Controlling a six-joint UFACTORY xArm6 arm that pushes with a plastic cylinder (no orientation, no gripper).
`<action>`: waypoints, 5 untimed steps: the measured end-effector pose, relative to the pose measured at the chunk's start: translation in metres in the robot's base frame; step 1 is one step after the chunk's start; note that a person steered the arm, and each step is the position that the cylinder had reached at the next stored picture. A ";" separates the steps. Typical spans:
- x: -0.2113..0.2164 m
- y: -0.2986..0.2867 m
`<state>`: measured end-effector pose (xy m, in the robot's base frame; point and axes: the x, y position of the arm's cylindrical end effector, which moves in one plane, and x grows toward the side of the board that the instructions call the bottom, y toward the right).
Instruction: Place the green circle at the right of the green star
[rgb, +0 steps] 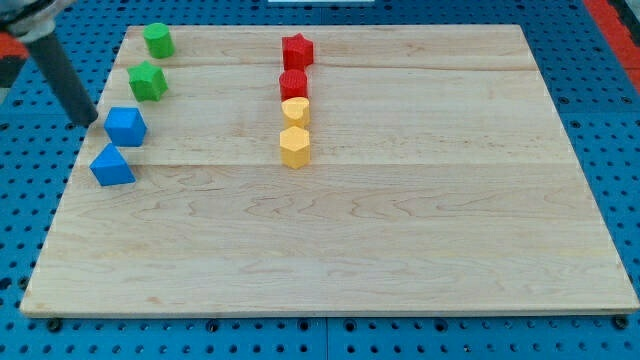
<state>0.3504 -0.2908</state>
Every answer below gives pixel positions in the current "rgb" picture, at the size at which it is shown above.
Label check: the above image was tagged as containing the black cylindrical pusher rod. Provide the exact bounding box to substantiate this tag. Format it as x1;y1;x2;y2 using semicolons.
26;32;98;127

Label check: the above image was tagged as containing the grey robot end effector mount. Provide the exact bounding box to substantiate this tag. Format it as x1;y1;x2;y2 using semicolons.
1;0;75;44

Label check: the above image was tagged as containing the green star block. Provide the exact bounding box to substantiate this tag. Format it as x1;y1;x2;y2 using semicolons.
127;61;168;102

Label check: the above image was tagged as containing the red star block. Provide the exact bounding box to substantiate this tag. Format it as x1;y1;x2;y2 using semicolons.
281;33;314;70

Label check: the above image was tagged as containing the blue cube block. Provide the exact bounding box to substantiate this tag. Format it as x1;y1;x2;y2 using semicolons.
104;107;147;147

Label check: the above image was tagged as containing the blue triangle block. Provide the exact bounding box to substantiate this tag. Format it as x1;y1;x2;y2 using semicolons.
90;143;136;186

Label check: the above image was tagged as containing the green cylinder block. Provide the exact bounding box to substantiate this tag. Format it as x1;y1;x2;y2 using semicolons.
143;22;175;59

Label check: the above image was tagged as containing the red cylinder block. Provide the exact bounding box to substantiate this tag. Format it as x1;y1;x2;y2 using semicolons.
279;69;308;101

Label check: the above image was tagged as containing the yellow heart block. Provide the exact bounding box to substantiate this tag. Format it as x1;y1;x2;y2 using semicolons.
281;97;311;129

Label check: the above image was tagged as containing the yellow hexagon block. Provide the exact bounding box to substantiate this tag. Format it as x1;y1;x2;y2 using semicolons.
279;126;311;169

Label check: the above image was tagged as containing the wooden board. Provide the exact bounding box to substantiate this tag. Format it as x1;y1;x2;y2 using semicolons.
20;25;639;318

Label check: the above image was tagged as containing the red tape strip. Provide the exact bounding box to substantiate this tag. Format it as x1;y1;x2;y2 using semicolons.
583;0;639;90

